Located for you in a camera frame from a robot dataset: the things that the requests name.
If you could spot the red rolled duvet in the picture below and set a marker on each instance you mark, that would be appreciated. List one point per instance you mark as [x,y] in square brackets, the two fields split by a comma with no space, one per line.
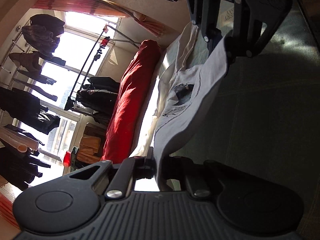
[134,86]

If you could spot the white printed t-shirt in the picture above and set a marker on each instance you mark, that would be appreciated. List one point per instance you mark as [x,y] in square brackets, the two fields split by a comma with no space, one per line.
[182,96]

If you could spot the hanging dark clothes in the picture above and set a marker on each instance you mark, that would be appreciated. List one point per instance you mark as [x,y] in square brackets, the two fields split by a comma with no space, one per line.
[19,149]

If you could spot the orange cloth on chair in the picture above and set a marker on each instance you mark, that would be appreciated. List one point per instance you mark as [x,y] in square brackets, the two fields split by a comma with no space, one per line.
[88,149]

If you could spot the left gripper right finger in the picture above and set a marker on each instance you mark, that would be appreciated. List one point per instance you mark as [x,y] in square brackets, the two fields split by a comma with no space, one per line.
[198,180]

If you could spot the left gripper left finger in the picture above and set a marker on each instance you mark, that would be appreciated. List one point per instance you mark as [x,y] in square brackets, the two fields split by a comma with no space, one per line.
[115,181]

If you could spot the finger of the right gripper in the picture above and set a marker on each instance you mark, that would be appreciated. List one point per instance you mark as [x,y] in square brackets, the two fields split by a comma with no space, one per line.
[204,14]
[255,22]

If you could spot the red plastic bowl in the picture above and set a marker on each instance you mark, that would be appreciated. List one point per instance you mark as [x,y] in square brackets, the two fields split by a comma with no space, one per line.
[67,159]

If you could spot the orange red curtain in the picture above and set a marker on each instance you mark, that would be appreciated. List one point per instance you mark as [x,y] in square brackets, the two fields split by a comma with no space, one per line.
[104,8]

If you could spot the dark jackets on rack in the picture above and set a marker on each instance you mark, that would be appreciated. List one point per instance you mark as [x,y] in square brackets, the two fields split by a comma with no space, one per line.
[100,95]

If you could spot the green bed blanket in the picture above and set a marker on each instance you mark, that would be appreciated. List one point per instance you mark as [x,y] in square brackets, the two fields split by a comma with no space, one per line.
[265,118]

